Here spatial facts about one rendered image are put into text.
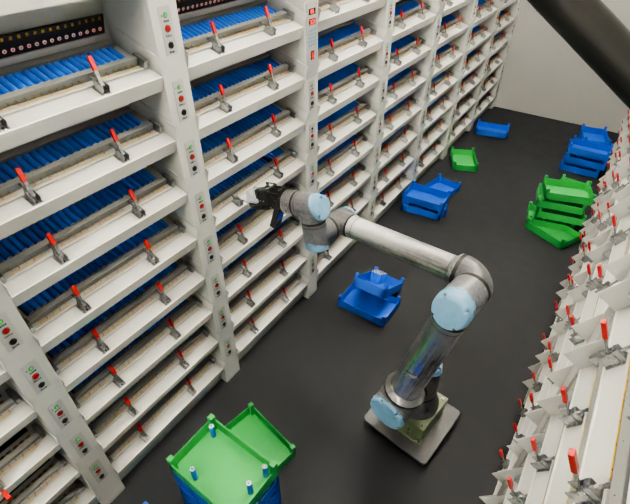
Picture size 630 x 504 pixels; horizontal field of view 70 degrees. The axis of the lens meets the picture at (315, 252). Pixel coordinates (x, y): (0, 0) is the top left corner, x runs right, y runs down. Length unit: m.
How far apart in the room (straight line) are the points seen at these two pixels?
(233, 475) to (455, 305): 0.91
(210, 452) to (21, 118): 1.16
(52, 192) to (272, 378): 1.42
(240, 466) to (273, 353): 0.88
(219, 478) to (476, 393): 1.30
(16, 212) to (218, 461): 0.99
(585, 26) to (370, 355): 2.21
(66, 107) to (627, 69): 1.18
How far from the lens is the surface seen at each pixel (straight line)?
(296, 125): 2.03
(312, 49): 2.00
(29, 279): 1.41
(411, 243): 1.55
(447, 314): 1.35
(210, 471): 1.70
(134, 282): 1.60
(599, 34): 0.32
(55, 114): 1.28
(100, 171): 1.40
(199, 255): 1.77
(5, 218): 1.31
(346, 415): 2.23
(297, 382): 2.32
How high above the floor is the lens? 1.91
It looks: 39 degrees down
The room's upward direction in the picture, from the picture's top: straight up
